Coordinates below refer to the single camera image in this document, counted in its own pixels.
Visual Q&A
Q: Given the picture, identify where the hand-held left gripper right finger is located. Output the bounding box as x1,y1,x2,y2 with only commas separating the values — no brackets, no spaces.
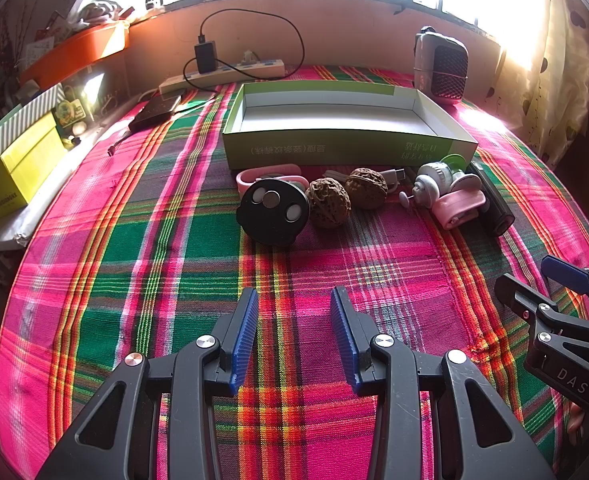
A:
330,286,557,480

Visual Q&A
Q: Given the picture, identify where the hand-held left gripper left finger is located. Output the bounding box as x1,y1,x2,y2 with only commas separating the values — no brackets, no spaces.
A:
34,287,260,480

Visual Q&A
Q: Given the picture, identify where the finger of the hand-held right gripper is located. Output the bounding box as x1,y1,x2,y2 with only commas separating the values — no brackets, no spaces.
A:
541,255,589,326
494,274,589,356

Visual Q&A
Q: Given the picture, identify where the black rectangular device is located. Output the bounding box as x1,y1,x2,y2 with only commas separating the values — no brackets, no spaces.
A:
467,160,515,237

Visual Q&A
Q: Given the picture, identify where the black round magnet disc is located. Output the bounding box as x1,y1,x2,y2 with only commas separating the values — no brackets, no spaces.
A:
239,179,311,247

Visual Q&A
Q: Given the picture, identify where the brown walnut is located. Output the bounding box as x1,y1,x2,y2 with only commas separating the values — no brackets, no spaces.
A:
305,177,351,230
345,167,389,210

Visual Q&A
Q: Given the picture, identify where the white mushroom-shaped knob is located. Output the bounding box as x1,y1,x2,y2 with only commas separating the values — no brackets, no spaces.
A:
399,179,437,208

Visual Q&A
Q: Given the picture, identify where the white round perforated device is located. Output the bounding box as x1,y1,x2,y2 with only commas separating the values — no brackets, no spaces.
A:
417,161,456,196

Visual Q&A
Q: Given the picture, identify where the green suction cup holder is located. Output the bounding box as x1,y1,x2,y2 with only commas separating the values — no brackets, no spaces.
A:
441,154,481,186

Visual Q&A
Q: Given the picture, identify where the green cardboard box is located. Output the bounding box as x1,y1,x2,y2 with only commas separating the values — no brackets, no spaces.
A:
222,80,479,171

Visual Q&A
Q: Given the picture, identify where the person's right hand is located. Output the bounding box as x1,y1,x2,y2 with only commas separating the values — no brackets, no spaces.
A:
567,402,583,446

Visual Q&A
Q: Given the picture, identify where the plaid cloth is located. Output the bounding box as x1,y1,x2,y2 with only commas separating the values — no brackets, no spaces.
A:
0,64,589,480

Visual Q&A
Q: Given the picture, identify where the dotted cream curtain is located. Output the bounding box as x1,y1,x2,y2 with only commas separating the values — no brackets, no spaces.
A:
517,0,589,166

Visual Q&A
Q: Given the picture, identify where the grey portable heater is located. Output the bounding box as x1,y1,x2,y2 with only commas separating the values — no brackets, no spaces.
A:
413,26,469,105

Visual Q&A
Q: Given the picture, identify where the black phone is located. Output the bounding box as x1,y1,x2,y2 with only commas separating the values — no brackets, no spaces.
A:
128,92,188,132

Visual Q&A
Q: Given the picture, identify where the white power strip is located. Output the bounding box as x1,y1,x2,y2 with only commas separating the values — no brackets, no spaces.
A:
158,57,286,95

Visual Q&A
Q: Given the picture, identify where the yellow cardboard box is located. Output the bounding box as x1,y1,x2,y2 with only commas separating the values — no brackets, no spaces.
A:
0,112,68,226

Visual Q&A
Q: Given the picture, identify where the black charger adapter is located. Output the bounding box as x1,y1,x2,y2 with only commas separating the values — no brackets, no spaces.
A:
194,34,218,75

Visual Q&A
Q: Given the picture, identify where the green cartoon card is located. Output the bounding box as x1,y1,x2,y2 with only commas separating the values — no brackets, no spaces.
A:
54,100,88,126

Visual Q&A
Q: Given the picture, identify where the striped cardboard box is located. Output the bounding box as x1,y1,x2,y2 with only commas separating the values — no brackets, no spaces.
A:
0,84,65,168

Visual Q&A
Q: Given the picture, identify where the orange plastic tray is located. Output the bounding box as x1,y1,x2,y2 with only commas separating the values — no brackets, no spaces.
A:
19,20,130,88

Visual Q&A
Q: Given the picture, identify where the pale leafy plant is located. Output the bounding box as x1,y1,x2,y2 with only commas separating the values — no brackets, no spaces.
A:
59,0,135,28

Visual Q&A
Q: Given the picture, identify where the short black usb cable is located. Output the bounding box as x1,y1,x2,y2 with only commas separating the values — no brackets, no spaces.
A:
107,127,132,158

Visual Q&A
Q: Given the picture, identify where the black charger cable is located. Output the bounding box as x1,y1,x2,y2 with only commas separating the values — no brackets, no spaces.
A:
174,8,306,111

